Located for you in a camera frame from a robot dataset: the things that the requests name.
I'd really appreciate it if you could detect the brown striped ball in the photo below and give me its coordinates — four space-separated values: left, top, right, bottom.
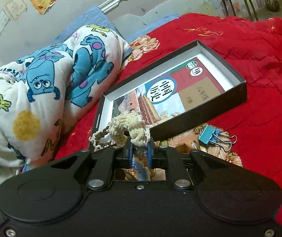
265 0 279 11

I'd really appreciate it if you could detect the light blue crochet scrunchie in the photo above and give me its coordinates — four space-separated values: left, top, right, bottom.
130 158 152 181

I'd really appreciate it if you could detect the blue binder clip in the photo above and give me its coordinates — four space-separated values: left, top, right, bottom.
198 125 237 152

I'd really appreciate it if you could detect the brown bordered certificate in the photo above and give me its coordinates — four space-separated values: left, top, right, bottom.
5 0 28 21

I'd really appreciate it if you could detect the cartoon monster printed blanket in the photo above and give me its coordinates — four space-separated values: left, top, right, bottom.
0 24 131 198

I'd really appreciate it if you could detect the colourful textbook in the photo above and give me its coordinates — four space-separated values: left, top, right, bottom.
111 57 226 129

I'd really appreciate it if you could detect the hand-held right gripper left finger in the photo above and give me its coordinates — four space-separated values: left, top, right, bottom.
48 139 134 190

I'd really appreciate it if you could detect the beige lace-edged crochet scrunchie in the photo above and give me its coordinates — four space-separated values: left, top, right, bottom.
89 126 118 152

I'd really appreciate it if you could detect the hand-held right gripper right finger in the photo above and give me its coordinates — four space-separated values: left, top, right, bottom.
146 141 232 190

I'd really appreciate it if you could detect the red embroidered blanket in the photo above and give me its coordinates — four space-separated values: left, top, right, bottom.
54 12 282 232

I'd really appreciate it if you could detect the cream crochet scrunchie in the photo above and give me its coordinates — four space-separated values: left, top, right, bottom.
108 111 152 156

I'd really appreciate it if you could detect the blue quilted pillow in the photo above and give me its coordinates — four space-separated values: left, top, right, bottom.
54 5 181 47

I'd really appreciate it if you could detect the black cardboard box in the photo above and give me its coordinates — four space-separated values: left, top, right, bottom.
88 40 248 153

